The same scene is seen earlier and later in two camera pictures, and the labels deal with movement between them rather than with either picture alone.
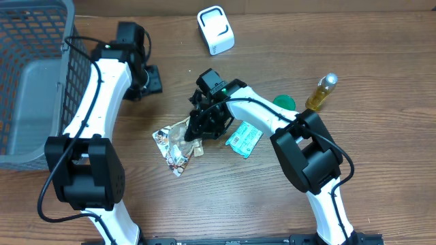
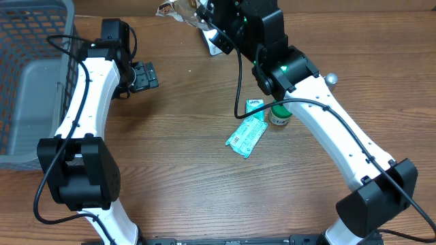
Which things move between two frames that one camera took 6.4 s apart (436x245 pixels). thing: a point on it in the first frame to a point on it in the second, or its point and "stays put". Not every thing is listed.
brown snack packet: [181, 150] to [187, 9]
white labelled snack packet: [176, 146] to [167, 9]
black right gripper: [204, 131] to [223, 43]
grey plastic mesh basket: [44, 81] stays put
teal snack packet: [244, 139] stays put
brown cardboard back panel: [189, 8] stays put
